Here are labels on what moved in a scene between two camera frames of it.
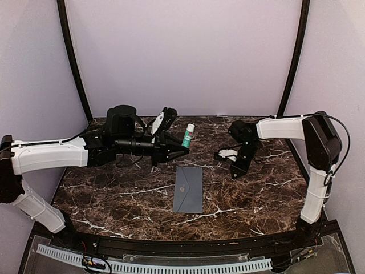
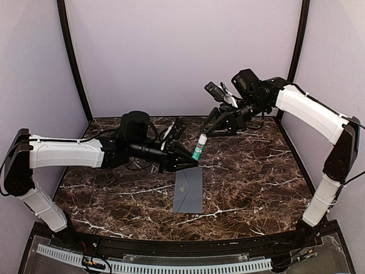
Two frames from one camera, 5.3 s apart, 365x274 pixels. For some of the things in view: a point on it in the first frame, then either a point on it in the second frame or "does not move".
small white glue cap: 190,127 to 203,138
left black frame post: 61,9 does not move
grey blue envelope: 188,190 does not move
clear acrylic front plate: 181,259 does not move
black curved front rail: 286,241 does not move
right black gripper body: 249,153 to 239,120
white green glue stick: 187,137 to 202,140
